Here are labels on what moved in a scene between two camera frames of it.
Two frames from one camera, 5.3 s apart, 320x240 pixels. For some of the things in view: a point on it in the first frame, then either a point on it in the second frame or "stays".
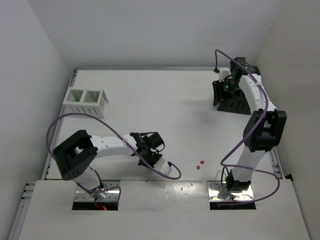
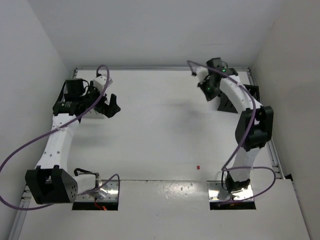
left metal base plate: (81, 195) stays
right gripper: (222, 97) → (225, 104)
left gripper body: (147, 157) → (103, 107)
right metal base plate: (217, 192) stays
